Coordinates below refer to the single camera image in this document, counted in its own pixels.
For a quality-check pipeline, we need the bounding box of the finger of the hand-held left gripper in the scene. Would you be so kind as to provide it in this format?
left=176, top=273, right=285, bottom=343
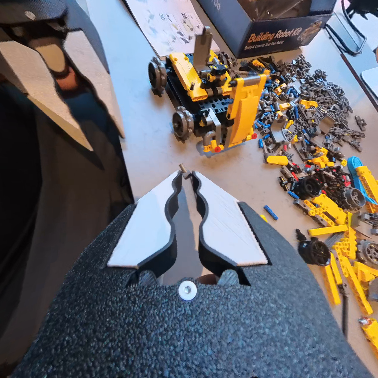
left=63, top=30, right=126, bottom=139
left=0, top=41, right=95, bottom=152

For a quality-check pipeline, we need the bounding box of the dark blue cardboard box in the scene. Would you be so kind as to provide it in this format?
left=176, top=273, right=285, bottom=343
left=196, top=0, right=337, bottom=59

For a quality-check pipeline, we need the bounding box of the person's left hand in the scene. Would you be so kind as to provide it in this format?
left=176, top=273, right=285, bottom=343
left=56, top=69, right=81, bottom=90

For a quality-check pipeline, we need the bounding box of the yellow black toy brick vehicle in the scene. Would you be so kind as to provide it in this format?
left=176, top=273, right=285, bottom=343
left=148, top=26, right=269, bottom=154

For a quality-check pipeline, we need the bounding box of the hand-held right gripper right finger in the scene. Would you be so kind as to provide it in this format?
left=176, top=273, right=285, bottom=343
left=192, top=170, right=269, bottom=286

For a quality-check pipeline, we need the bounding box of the pile of toy brick pieces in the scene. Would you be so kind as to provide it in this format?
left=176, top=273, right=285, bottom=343
left=236, top=53, right=378, bottom=352

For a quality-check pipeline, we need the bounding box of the light blue curved toy panel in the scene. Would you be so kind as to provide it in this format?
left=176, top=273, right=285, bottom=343
left=347, top=157, right=378, bottom=206

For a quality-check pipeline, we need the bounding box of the black cable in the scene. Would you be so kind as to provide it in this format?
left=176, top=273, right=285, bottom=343
left=324, top=9, right=367, bottom=57

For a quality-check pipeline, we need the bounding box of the black toy wheel hub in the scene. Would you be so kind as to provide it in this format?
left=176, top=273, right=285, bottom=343
left=297, top=230, right=332, bottom=266
left=294, top=177, right=323, bottom=201

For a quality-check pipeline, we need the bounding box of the white instruction sheet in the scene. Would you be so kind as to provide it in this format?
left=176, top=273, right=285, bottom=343
left=122, top=0, right=220, bottom=57

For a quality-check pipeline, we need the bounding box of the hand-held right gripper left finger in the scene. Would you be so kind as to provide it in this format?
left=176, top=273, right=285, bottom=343
left=106, top=170, right=183, bottom=278

